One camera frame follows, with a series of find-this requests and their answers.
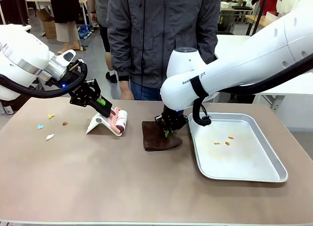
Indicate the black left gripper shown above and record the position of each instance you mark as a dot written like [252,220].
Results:
[77,89]

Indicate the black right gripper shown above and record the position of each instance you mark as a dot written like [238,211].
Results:
[172,120]

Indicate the brown cloth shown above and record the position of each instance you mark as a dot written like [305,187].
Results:
[154,138]

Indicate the person's left forearm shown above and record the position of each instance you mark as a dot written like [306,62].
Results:
[210,45]

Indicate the person's right forearm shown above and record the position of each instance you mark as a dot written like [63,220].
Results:
[118,54]

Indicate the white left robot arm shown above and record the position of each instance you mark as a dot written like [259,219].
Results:
[22,54]

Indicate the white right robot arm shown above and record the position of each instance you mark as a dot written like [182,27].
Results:
[244,59]

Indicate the person's right hand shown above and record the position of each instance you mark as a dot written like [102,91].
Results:
[126,86]

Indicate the white lint roller stand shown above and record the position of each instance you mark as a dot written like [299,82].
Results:
[94,124]

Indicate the yellow paper scrap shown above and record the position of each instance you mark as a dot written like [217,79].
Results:
[51,116]

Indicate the white paper scrap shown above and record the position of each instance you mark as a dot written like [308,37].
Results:
[49,137]

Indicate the blue paper scrap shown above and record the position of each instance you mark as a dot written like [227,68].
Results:
[40,126]

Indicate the silver metal tray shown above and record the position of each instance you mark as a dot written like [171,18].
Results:
[234,162]

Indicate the blue plastic bag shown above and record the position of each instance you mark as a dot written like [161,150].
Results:
[84,31]

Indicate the cardboard box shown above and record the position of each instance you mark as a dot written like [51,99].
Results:
[49,28]

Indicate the person in grey shirt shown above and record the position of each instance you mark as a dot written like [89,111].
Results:
[100,8]

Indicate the person in grey jacket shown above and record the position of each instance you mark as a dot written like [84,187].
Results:
[166,35]

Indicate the person in beige skirt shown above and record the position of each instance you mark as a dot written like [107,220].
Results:
[66,10]

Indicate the wooden table black legs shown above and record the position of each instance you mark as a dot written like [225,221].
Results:
[259,19]

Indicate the person in red clothes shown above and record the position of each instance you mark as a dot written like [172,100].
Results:
[269,3]

